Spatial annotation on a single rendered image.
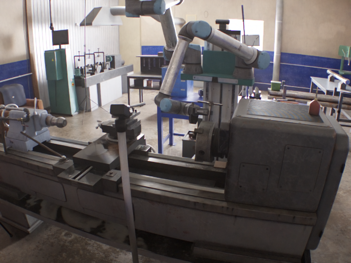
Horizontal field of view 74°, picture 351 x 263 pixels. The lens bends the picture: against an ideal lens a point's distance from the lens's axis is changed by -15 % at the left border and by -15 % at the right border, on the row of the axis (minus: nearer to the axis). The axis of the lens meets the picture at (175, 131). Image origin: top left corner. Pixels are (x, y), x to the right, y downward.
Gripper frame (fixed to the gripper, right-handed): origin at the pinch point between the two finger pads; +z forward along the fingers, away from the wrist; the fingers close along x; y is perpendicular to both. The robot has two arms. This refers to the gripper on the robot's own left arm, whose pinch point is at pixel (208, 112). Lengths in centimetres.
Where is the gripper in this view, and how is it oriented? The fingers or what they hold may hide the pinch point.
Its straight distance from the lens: 169.1
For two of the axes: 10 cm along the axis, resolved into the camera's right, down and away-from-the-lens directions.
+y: 1.3, -9.9, -0.9
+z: 4.9, 1.4, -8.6
